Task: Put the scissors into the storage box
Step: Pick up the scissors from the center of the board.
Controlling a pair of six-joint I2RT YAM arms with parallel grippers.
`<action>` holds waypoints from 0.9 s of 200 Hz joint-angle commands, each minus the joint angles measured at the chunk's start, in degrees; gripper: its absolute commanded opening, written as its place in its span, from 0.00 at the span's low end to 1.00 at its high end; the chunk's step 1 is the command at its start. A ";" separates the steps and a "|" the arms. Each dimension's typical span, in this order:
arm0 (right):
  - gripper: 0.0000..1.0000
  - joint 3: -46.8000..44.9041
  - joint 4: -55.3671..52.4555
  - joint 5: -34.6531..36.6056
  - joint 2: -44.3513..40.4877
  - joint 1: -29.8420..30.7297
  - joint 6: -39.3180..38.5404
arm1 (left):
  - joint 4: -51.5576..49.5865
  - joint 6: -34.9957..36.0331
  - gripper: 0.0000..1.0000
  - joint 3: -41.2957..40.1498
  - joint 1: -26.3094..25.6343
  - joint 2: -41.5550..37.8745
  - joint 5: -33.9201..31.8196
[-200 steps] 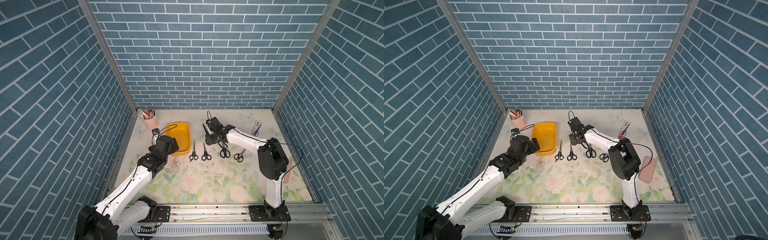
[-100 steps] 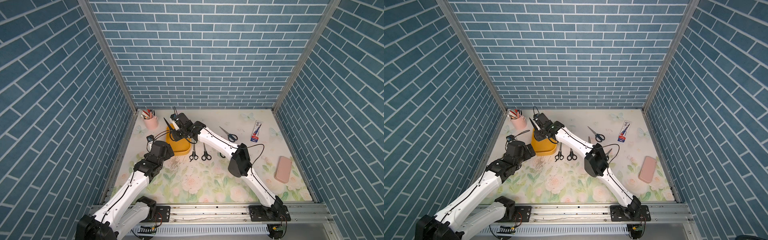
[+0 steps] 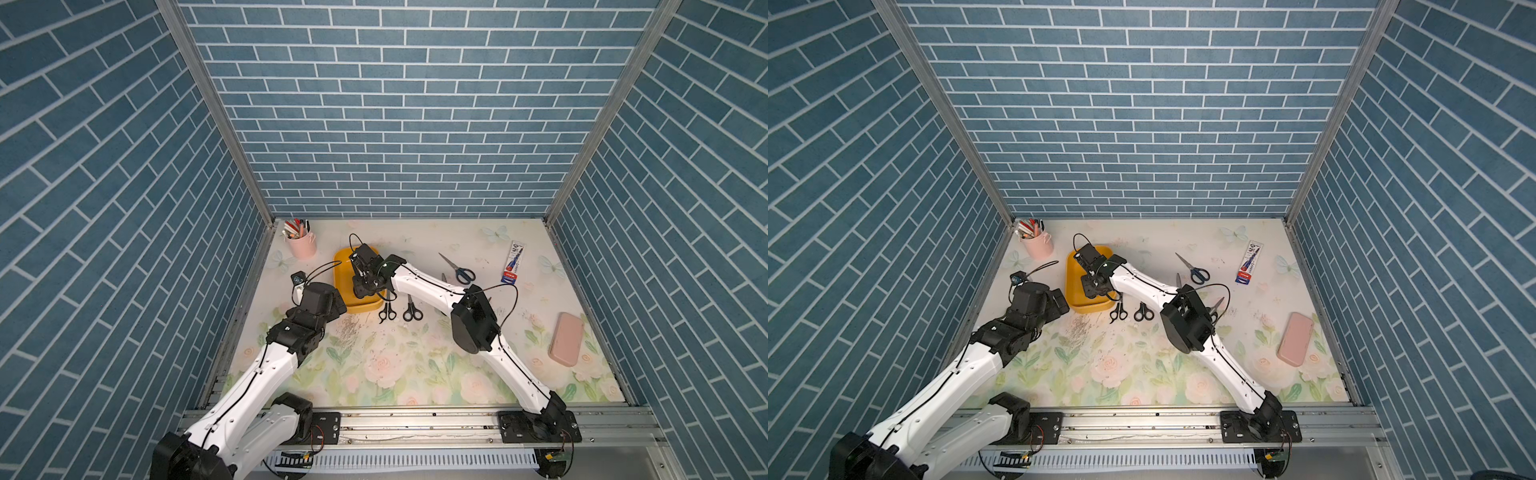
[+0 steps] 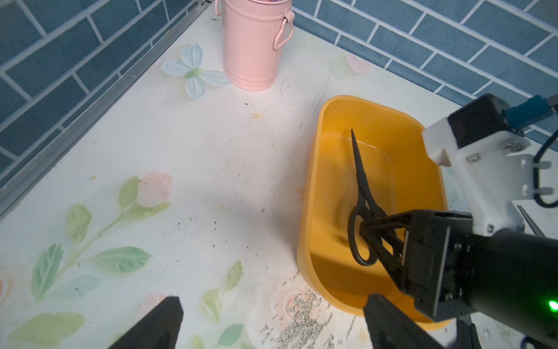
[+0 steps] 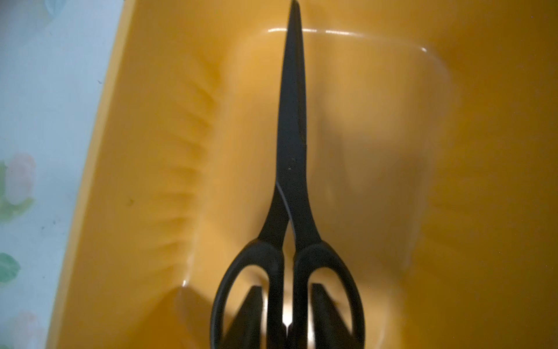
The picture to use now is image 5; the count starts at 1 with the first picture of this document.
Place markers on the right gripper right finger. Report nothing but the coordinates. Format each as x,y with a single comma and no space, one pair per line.
330,330

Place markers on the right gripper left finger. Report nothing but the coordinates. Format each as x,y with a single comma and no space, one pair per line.
244,331

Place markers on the large black scissors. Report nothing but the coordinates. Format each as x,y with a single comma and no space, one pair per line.
289,248

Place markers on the yellow plastic storage box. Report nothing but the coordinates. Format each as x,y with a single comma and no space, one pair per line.
432,168

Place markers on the floral table mat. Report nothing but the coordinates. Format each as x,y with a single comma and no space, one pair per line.
54,59

